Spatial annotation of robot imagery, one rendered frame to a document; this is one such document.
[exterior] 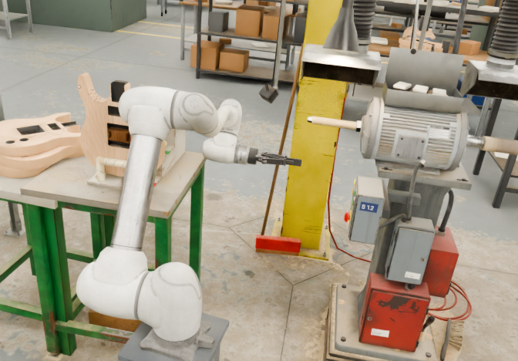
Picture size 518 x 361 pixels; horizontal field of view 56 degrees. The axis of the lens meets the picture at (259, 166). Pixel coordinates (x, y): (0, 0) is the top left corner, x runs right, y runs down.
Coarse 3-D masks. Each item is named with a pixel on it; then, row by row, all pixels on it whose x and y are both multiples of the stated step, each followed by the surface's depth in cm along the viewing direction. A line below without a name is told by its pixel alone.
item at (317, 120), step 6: (312, 120) 199; (318, 120) 199; (324, 120) 199; (330, 120) 198; (336, 120) 198; (342, 120) 198; (330, 126) 199; (336, 126) 199; (342, 126) 198; (348, 126) 198; (354, 126) 197
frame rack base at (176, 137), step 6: (174, 132) 219; (180, 132) 226; (168, 138) 221; (174, 138) 220; (180, 138) 228; (168, 144) 222; (174, 144) 221; (180, 144) 229; (180, 150) 231; (180, 156) 232
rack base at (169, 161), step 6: (168, 150) 216; (174, 150) 222; (168, 156) 215; (174, 156) 223; (168, 162) 216; (174, 162) 225; (162, 168) 210; (168, 168) 217; (156, 174) 211; (162, 174) 211
